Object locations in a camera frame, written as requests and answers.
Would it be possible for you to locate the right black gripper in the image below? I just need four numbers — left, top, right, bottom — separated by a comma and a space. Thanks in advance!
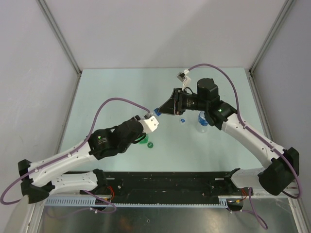
156, 88, 207, 116

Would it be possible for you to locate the clear bottle blue cap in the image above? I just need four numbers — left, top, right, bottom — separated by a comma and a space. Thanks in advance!
153, 108, 161, 117

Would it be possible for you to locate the green plastic bottle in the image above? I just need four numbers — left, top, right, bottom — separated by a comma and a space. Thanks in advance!
134, 133, 149, 144

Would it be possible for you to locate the green bottle cap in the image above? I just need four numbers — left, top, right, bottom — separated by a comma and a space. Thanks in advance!
147, 142, 154, 149

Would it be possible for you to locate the blue label bottle white cap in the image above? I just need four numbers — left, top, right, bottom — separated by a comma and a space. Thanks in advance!
197, 111, 209, 133

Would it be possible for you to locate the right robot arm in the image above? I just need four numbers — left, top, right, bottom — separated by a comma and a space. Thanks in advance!
158, 78, 299, 196

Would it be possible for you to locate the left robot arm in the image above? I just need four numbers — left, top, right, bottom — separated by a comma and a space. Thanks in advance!
18, 116, 159, 203

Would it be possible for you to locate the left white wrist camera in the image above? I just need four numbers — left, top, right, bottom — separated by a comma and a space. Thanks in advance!
139, 116, 159, 134

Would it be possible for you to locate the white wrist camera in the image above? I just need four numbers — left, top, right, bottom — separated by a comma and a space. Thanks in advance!
177, 69, 191, 90
139, 116, 159, 134

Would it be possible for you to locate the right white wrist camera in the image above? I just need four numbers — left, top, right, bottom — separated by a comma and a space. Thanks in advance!
177, 69, 191, 90

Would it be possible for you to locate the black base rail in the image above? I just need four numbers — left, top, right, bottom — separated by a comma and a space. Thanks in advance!
91, 171, 249, 205

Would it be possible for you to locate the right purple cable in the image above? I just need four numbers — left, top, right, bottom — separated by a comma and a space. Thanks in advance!
188, 63, 302, 200

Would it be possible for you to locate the purple cable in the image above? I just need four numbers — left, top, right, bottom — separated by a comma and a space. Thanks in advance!
0, 97, 151, 204
188, 63, 302, 200

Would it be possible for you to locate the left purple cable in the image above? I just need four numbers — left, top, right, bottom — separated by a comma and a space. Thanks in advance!
0, 97, 151, 204

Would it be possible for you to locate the grey slotted cable duct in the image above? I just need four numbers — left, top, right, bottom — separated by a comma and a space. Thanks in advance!
45, 196, 243, 208

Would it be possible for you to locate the left aluminium frame post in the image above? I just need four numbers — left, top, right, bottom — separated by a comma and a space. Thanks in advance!
36, 0, 82, 75

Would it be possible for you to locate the aluminium frame post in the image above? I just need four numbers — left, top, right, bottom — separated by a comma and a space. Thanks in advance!
249, 0, 296, 74
36, 0, 82, 75

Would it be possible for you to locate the right aluminium frame post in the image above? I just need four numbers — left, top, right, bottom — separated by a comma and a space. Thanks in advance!
249, 0, 296, 74

